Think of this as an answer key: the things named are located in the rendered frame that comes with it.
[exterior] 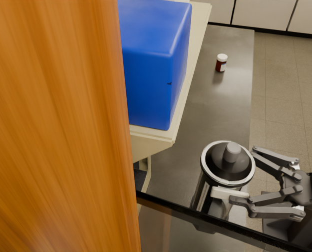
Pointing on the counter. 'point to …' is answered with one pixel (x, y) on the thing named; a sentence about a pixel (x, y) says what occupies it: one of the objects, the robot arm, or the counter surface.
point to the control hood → (160, 142)
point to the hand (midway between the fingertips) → (225, 173)
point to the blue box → (153, 58)
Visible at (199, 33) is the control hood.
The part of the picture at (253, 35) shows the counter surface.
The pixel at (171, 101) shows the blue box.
